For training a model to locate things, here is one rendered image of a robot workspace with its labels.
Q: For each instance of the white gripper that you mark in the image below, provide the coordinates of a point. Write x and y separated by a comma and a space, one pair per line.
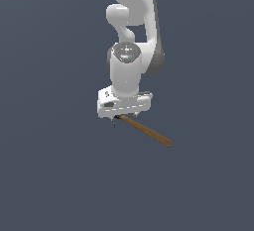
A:
124, 104

